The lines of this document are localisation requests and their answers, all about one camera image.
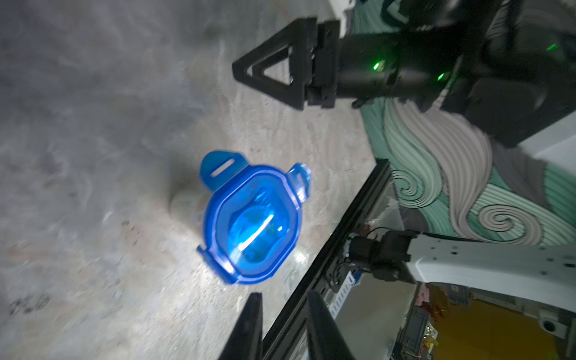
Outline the blue-lid container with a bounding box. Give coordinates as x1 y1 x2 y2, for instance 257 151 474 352
170 151 311 284

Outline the white slotted cable duct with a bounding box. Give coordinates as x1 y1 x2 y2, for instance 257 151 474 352
328 271 362 320

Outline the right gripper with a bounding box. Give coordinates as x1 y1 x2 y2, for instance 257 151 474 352
232 17 464 110

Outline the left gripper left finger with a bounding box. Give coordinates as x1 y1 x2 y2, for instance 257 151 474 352
218 292 263 360

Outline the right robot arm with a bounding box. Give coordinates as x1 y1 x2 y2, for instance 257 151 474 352
232 1 575 311

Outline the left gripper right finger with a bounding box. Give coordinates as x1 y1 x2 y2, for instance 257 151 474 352
306 291 354 360

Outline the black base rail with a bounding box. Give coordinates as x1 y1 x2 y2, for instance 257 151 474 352
262 159 392 359

